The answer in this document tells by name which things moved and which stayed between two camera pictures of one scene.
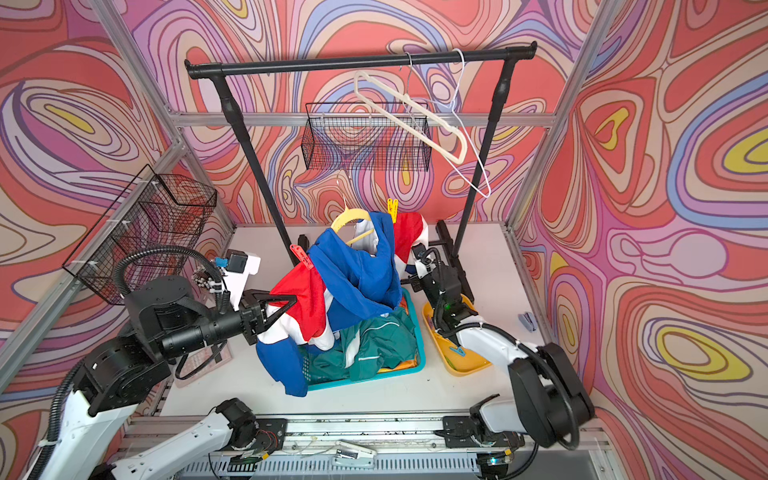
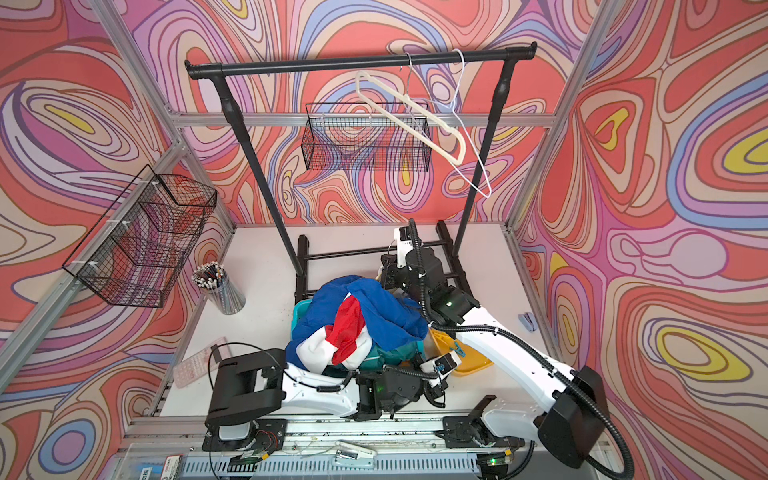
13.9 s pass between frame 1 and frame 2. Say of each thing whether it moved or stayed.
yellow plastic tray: stayed
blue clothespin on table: stayed
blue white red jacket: moved
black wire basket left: stayed
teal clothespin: stayed
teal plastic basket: moved
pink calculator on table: stayed
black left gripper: moved
